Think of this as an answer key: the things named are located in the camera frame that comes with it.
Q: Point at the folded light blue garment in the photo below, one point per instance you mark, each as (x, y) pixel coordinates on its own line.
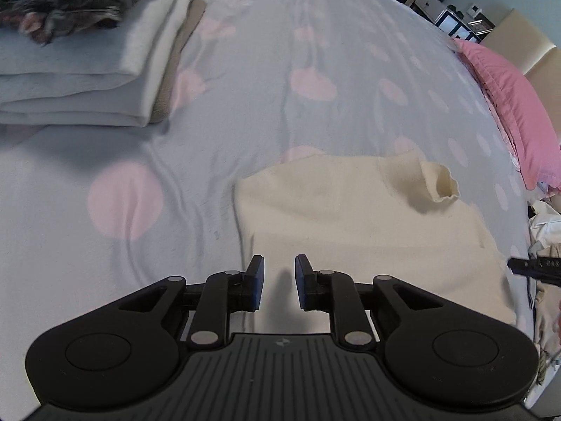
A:
(65, 65)

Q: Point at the folded beige garment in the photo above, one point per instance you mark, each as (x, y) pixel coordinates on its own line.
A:
(182, 52)

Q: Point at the bedside cabinet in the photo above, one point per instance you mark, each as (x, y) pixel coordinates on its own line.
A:
(456, 26)

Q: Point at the polka dot bedspread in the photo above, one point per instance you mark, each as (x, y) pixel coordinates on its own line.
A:
(285, 52)

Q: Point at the cream knit sweater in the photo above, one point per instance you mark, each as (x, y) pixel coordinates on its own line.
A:
(350, 215)

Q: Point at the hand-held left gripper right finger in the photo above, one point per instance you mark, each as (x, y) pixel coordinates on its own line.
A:
(300, 284)

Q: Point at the pile of unfolded clothes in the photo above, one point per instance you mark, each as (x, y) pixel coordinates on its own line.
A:
(545, 311)

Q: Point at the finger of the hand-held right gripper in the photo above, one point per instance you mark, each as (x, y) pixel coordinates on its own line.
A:
(537, 267)

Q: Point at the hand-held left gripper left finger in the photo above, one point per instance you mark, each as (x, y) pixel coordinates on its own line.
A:
(258, 284)

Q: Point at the beige padded headboard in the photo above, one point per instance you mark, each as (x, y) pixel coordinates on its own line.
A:
(526, 39)

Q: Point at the stack of folded white blankets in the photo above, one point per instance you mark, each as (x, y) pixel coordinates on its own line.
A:
(153, 44)

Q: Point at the pink pillow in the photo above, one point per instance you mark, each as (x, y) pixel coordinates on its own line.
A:
(521, 96)

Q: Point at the grey laptop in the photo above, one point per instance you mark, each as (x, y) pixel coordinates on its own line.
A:
(425, 4)

